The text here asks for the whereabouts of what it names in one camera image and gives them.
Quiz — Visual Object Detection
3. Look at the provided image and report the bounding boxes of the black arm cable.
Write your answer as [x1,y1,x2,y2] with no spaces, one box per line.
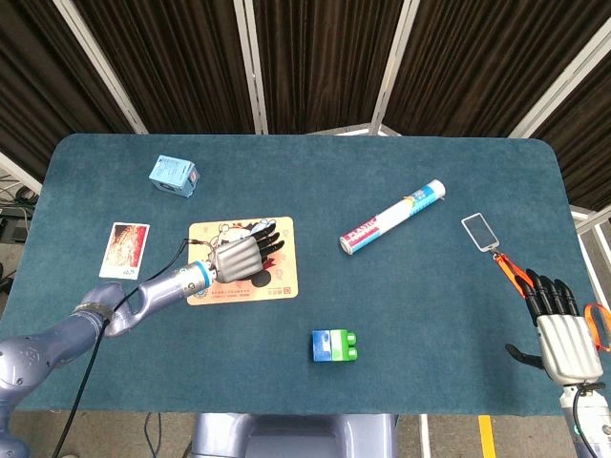
[51,237,221,458]
[571,381,603,458]

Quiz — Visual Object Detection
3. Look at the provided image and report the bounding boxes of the grey robot torso base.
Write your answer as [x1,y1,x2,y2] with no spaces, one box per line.
[190,412,400,458]

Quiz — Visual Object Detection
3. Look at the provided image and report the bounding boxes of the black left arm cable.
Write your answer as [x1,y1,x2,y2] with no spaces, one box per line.
[51,237,221,458]

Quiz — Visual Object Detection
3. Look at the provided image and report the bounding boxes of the plastic wrap roll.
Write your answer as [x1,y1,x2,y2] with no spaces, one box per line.
[339,178,448,257]

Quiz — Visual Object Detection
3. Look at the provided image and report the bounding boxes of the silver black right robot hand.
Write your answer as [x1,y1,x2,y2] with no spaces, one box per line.
[505,267,605,385]

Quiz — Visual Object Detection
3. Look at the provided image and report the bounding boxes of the clear card holder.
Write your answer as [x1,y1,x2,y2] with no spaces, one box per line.
[460,213,501,253]

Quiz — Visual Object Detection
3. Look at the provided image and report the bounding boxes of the dark pleated screen panel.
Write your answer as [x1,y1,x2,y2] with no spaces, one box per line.
[247,0,407,135]
[519,61,611,214]
[381,0,611,139]
[71,0,259,135]
[0,0,139,168]

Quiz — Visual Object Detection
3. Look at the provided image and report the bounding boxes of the blue toy building block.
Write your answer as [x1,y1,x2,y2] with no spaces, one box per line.
[312,329,334,364]

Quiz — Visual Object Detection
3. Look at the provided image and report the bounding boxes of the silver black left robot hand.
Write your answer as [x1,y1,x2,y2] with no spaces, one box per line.
[208,223,286,283]

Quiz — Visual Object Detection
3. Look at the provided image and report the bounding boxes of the beige illustrated card mat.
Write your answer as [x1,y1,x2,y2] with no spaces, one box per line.
[186,216,300,306]

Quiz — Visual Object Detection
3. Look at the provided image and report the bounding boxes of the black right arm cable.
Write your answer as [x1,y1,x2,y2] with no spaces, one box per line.
[571,381,603,458]

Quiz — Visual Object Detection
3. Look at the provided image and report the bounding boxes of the green toy building block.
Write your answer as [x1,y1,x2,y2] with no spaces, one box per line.
[328,328,359,363]

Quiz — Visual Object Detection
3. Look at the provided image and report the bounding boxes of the thin blue cable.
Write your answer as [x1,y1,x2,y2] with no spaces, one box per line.
[142,412,163,458]

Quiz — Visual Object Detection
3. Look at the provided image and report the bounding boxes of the light blue cardboard box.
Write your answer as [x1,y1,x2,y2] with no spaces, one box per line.
[148,154,200,198]

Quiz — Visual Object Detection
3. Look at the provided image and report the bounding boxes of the black floor cables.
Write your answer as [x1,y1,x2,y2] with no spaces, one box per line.
[0,174,38,287]

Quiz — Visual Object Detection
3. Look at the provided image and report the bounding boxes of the red photo card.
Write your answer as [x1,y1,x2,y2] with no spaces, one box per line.
[98,221,151,281]

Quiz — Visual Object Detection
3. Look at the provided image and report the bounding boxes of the orange lanyard strap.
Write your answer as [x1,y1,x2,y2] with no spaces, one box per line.
[494,250,611,354]

